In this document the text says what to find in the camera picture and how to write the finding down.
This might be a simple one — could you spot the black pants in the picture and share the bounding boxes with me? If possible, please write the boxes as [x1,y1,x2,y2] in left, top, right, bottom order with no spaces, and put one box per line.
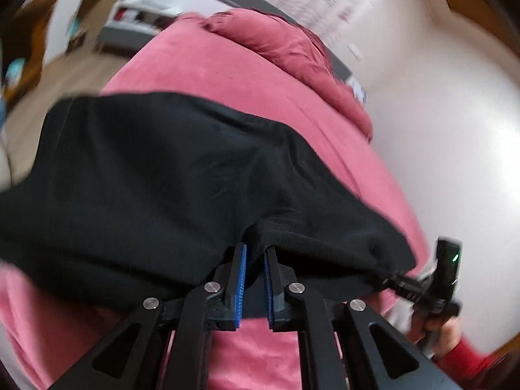
[0,93,417,319]

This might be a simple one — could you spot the pink bed sheet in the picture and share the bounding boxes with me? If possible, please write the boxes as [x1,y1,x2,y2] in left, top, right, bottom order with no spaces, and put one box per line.
[0,12,431,390]

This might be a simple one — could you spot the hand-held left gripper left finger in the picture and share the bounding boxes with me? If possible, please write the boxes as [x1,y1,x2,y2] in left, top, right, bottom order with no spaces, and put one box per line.
[49,243,249,390]

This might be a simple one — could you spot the pink duvet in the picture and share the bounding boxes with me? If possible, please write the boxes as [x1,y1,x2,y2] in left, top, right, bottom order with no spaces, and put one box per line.
[201,8,374,143]

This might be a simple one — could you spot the wooden cabinet with white doors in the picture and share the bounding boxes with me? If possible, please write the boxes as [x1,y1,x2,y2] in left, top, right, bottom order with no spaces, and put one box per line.
[8,0,135,74]

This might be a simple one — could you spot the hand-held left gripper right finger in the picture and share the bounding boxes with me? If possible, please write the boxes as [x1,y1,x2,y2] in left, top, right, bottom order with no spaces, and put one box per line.
[263,247,464,390]

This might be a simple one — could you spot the person's right hand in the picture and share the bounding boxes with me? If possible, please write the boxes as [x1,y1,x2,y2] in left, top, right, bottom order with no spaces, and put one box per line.
[436,319,464,356]

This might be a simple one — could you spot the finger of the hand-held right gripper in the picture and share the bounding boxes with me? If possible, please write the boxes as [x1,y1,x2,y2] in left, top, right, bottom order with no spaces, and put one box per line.
[376,266,423,300]

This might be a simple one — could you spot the white nightstand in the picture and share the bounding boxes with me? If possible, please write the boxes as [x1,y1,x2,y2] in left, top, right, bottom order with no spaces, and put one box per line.
[97,0,212,49]

